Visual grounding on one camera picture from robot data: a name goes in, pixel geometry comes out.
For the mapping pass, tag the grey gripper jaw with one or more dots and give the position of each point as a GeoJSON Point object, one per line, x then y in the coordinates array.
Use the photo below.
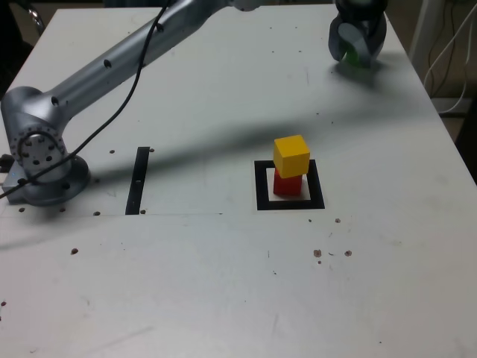
{"type": "Point", "coordinates": [333, 43]}
{"type": "Point", "coordinates": [370, 46]}

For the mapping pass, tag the green cube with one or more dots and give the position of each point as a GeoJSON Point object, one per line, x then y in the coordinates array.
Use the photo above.
{"type": "Point", "coordinates": [351, 59]}

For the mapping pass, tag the yellow cube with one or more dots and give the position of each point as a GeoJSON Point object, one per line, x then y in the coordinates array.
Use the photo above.
{"type": "Point", "coordinates": [290, 156]}

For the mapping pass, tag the red cube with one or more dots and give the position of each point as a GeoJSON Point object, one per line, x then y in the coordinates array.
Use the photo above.
{"type": "Point", "coordinates": [287, 185]}

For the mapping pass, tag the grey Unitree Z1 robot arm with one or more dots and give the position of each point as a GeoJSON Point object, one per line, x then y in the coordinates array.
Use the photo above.
{"type": "Point", "coordinates": [112, 71]}

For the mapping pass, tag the black tape square outline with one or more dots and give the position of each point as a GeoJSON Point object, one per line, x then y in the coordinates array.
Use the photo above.
{"type": "Point", "coordinates": [261, 194]}

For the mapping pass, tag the black tape strip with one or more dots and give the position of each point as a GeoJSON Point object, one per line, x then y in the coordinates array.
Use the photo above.
{"type": "Point", "coordinates": [137, 179]}

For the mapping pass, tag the white post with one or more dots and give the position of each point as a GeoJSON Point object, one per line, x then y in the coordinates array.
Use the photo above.
{"type": "Point", "coordinates": [421, 22]}

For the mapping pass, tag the metal chair frame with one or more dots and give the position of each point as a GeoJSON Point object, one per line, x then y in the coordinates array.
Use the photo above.
{"type": "Point", "coordinates": [37, 18]}

